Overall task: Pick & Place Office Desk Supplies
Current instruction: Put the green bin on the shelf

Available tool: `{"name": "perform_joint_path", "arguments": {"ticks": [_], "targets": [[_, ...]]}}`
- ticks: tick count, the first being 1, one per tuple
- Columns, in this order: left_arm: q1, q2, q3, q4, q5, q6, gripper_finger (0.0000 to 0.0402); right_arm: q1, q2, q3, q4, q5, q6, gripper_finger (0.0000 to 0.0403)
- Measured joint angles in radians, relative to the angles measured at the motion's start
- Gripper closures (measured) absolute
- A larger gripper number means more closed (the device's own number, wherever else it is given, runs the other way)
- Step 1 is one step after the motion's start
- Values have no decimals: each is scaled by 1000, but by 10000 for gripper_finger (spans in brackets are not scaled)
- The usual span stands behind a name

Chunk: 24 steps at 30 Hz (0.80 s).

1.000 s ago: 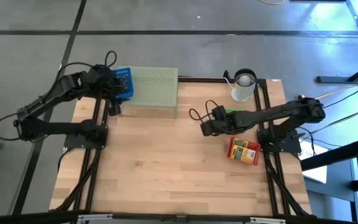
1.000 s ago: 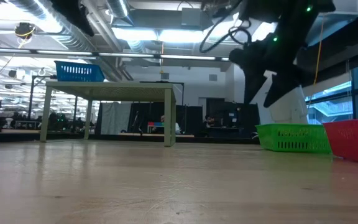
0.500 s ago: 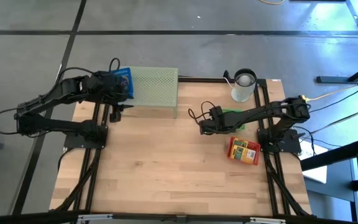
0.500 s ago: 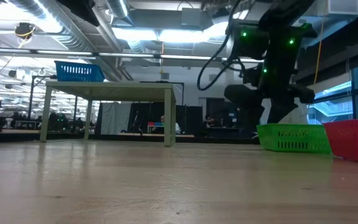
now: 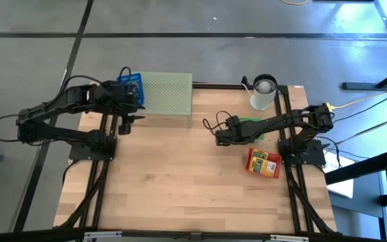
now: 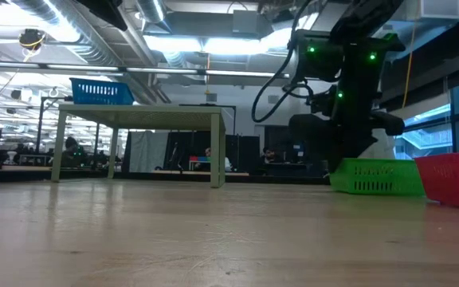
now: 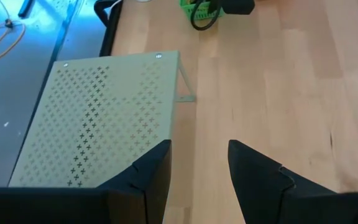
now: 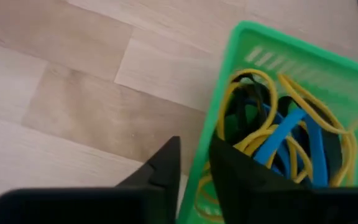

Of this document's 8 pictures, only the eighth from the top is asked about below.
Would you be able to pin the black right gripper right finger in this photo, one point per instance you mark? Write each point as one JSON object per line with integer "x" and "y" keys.
{"x": 253, "y": 199}

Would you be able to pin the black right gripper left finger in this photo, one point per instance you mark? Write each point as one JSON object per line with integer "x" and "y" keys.
{"x": 154, "y": 199}

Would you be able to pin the black rubber band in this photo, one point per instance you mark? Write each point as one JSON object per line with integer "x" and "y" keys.
{"x": 332, "y": 149}
{"x": 261, "y": 96}

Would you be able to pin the green plastic basket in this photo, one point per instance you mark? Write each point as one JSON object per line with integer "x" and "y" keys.
{"x": 322, "y": 62}

